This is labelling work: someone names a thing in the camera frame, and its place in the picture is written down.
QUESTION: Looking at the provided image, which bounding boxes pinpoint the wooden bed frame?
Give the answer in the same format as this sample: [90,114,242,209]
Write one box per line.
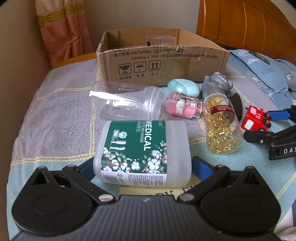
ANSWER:
[52,52,97,69]

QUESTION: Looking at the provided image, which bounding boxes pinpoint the pink charm keychain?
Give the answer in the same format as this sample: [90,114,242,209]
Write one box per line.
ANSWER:
[166,91,205,119]

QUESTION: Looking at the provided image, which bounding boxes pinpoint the clear plastic jar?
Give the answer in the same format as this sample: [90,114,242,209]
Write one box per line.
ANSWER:
[89,81,163,121]

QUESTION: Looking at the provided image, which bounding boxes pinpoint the black curved object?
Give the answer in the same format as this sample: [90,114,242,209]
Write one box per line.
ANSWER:
[228,94,242,121]

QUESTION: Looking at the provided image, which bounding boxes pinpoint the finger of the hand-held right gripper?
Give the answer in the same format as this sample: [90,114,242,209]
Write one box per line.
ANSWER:
[265,107,296,121]
[244,126,296,146]

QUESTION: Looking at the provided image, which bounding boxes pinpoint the blue floral pillow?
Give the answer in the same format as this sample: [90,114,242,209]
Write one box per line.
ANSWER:
[228,49,296,93]

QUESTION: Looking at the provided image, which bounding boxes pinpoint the red toy truck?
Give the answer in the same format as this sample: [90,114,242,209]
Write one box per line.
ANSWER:
[240,105,273,132]

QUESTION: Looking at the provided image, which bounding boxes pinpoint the bottle of golden capsules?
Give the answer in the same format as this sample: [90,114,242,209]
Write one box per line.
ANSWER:
[202,94,243,154]

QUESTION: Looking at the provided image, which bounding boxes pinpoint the teal oval case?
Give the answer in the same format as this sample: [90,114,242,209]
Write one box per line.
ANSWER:
[167,78,200,97]

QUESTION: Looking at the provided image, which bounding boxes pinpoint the white cotton swab container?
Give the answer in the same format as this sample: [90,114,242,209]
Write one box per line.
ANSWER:
[93,120,193,189]

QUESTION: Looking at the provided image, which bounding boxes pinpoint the pink curtain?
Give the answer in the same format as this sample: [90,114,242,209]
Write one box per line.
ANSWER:
[35,0,94,67]

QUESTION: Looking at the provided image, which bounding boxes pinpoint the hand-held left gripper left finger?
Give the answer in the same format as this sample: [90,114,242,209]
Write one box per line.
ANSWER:
[30,159,114,205]

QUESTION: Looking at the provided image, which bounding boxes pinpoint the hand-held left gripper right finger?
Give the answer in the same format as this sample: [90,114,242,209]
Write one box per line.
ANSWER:
[177,156,263,205]

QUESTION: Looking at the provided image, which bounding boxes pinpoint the grey plaid blanket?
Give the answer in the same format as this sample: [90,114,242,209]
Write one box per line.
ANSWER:
[6,58,296,209]

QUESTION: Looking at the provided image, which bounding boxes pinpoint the cardboard box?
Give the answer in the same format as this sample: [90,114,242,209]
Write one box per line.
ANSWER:
[96,28,230,87]

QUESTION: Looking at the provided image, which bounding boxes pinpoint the wooden headboard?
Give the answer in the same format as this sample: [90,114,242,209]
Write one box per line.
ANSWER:
[196,0,296,61]

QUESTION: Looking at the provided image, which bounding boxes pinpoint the grey toy figure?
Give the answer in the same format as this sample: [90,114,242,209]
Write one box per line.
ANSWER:
[201,72,234,100]

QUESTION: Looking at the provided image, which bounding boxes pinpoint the small clear plastic container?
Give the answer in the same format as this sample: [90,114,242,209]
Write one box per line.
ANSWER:
[145,35,176,47]

